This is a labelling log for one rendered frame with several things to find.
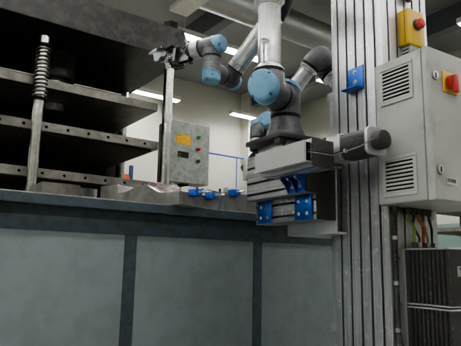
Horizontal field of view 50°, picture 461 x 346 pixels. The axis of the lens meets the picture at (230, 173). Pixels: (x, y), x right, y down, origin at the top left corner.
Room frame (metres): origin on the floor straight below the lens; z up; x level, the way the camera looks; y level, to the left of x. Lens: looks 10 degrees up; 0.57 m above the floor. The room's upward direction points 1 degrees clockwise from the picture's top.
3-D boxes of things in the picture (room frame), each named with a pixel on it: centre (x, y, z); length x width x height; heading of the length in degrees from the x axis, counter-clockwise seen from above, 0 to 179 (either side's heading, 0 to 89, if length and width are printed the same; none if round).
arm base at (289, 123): (1.86, -0.21, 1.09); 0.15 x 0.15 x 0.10
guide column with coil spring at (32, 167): (2.51, 1.02, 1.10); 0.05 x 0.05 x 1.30
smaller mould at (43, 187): (2.03, 0.73, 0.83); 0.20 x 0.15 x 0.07; 35
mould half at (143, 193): (2.23, 0.32, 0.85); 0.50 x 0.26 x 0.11; 53
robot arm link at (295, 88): (1.85, -0.21, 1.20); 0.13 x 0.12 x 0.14; 147
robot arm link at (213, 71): (1.90, 0.08, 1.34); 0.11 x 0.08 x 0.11; 147
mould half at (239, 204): (2.51, 0.08, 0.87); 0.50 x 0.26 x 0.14; 35
